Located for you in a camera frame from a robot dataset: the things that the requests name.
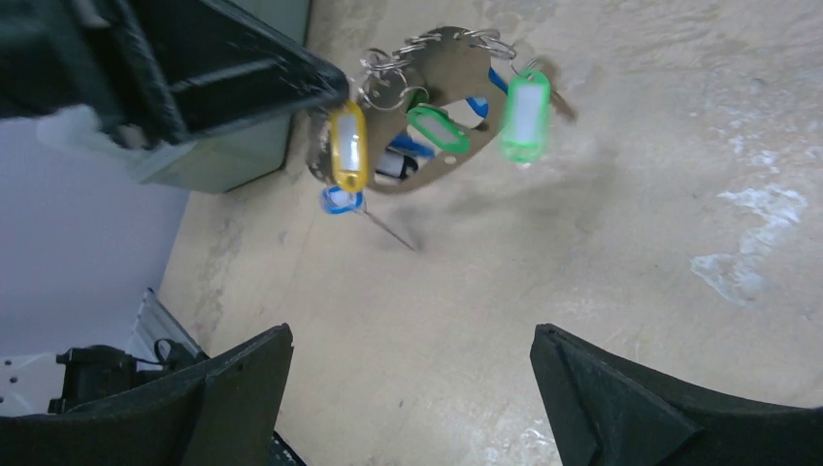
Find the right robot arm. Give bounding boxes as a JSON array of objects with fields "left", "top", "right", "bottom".
[{"left": 1, "top": 324, "right": 822, "bottom": 465}]

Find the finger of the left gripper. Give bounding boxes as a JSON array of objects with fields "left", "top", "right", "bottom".
[{"left": 1, "top": 1, "right": 349, "bottom": 145}]

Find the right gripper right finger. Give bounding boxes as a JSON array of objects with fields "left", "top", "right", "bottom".
[{"left": 530, "top": 324, "right": 822, "bottom": 465}]

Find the metal keyring plate with keys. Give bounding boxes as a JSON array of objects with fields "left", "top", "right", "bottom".
[{"left": 307, "top": 26, "right": 576, "bottom": 216}]

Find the translucent plastic storage box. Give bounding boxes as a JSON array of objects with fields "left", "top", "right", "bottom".
[{"left": 128, "top": 0, "right": 312, "bottom": 194}]

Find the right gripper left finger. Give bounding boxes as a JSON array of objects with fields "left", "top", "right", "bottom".
[{"left": 1, "top": 324, "right": 294, "bottom": 465}]

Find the aluminium rail frame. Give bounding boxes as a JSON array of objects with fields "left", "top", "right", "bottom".
[{"left": 127, "top": 288, "right": 203, "bottom": 359}]

